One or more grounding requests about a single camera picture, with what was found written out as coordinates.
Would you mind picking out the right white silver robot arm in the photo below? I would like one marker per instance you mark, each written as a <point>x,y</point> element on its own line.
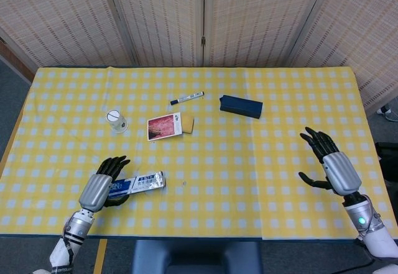
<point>373,240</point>

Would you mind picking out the small clear glass cup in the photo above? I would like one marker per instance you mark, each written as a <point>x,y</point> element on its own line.
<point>116,123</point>

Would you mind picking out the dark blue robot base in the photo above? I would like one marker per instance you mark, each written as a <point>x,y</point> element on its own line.
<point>196,258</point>

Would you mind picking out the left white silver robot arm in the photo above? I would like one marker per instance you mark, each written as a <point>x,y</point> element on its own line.
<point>77,227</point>

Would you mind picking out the yellow sponge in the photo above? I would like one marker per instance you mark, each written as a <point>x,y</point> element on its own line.
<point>188,124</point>

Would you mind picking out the white marker pen blue cap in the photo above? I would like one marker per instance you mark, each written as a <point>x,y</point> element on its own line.
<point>186,98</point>

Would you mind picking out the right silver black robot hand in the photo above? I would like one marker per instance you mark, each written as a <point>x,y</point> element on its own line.
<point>342,174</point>

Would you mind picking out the red picture postcard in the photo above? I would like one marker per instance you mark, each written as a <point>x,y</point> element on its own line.
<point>163,127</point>

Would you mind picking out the dark blue rectangular box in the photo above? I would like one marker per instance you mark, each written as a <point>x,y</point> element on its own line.
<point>241,106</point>

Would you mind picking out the beige woven folding screen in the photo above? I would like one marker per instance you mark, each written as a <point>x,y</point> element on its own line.
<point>77,16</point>

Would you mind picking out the yellow white checkered tablecloth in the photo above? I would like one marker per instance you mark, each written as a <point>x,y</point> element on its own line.
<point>217,205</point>

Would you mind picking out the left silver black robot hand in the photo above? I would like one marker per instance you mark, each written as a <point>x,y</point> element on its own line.
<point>94,191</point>

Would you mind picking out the grey white shoe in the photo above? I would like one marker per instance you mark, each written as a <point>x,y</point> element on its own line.
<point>388,114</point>

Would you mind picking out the blue white toothpaste box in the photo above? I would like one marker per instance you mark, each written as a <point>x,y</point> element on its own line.
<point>143,184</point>

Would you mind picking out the black bag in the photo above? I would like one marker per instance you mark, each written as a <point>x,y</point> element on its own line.
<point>388,159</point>

